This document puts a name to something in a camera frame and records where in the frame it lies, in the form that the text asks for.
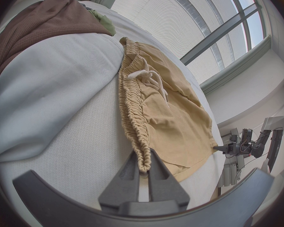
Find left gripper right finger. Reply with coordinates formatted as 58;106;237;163
147;148;190;209

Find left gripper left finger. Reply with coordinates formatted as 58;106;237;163
98;150;142;210

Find tan shorts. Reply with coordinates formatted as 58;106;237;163
118;37;214;183

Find bed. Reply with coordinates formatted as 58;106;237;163
0;0;223;213

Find pale grey garment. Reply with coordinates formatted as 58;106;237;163
0;33;123;158

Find window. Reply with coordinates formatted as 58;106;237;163
110;0;268;84

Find green garment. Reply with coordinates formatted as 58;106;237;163
89;9;116;36

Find brown garment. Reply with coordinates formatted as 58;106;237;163
0;0;113;89

